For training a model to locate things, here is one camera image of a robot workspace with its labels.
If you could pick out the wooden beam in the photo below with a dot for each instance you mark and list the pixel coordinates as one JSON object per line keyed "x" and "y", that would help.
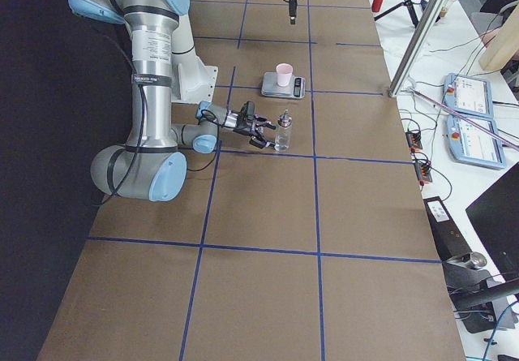
{"x": 502, "y": 46}

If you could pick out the orange terminal block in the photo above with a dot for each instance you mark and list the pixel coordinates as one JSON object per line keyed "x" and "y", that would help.
{"x": 413, "y": 139}
{"x": 423, "y": 171}

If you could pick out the aluminium frame post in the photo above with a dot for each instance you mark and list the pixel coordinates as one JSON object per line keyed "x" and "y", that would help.
{"x": 416, "y": 43}

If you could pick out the black box white label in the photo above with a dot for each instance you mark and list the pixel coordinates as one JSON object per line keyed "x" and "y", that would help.
{"x": 449, "y": 241}

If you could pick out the black monitor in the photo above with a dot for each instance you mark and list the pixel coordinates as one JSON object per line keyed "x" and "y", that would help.
{"x": 494, "y": 216}

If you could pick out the pink plastic cup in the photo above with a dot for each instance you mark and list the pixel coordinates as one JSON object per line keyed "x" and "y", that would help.
{"x": 284, "y": 72}

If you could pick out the lower teach pendant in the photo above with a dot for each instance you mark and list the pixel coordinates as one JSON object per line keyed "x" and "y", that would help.
{"x": 472, "y": 146}

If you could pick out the lower orange terminal block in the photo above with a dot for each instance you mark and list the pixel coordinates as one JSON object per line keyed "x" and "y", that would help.
{"x": 423, "y": 171}

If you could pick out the black camera tripod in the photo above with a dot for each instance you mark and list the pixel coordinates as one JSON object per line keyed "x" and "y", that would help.
{"x": 410, "y": 6}

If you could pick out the silver digital kitchen scale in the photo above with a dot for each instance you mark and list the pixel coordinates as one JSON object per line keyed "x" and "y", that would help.
{"x": 295, "y": 89}

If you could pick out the glass sauce bottle metal spout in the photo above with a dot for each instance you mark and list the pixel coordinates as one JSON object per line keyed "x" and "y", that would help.
{"x": 283, "y": 132}

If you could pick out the black monitor stand clamp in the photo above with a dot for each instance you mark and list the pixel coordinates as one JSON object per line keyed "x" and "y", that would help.
{"x": 480, "y": 299}

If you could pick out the upper teach pendant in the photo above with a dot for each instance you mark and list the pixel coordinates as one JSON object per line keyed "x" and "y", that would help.
{"x": 468, "y": 95}

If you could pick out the upper orange terminal block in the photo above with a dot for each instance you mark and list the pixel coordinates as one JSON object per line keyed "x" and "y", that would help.
{"x": 413, "y": 139}

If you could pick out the teach pendant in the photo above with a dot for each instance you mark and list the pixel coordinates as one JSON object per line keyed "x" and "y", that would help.
{"x": 468, "y": 95}
{"x": 472, "y": 146}

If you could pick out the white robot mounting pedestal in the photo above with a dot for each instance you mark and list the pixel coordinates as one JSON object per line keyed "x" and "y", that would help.
{"x": 193, "y": 81}

